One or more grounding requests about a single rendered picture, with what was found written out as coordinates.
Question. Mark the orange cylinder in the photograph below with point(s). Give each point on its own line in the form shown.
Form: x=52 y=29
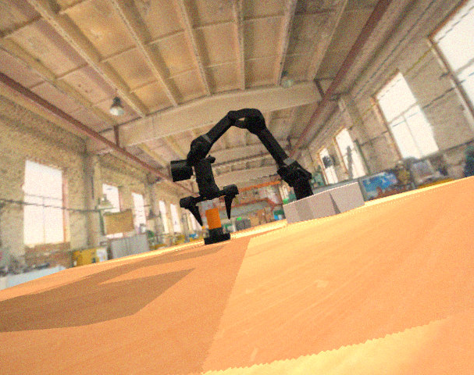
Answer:
x=213 y=220

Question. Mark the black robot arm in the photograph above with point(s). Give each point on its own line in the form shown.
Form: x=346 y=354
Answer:
x=290 y=169

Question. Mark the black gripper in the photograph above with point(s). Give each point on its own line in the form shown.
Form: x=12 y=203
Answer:
x=207 y=188

